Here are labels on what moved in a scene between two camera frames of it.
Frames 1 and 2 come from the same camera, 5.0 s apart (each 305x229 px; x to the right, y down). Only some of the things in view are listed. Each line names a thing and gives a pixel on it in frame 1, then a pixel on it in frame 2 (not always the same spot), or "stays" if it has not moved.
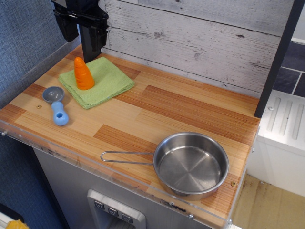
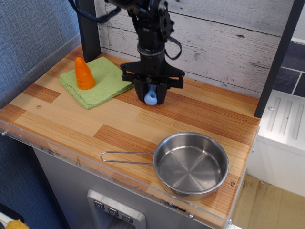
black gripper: x=89 y=12 -> x=153 y=68
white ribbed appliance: x=277 y=155 stays
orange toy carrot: x=85 y=78 stays
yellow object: x=16 y=224 stays
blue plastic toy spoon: x=55 y=95 -> x=150 y=97
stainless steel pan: x=191 y=165 stays
